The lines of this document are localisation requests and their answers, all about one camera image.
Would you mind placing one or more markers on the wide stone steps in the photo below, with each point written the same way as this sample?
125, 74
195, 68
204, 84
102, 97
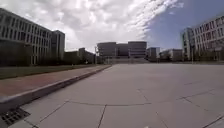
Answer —
128, 61

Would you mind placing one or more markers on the stacked grey building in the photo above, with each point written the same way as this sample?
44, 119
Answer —
121, 49

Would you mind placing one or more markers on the grey paved plaza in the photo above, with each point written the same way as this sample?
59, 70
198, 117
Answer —
133, 86

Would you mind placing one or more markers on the low dark building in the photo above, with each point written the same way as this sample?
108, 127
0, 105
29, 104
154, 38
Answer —
81, 53

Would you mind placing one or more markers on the narrow grey building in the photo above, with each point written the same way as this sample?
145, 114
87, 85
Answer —
152, 53

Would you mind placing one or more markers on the low pale building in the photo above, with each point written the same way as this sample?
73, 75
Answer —
171, 54

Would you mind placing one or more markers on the grey stone kerb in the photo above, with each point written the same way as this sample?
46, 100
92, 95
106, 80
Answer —
40, 90

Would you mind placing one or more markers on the red brick strip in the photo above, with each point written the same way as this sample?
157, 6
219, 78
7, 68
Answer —
26, 83

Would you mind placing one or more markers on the large curved grey building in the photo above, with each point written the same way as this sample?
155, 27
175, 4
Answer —
26, 35

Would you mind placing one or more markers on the grass strip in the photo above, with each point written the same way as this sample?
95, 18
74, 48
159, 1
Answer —
20, 71

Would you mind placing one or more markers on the pale building with window rows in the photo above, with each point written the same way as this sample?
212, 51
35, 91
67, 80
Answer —
206, 36

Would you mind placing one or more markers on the row of trees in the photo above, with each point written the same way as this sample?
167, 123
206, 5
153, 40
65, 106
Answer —
13, 55

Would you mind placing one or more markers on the dark drain grate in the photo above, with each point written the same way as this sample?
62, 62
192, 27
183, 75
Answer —
13, 116

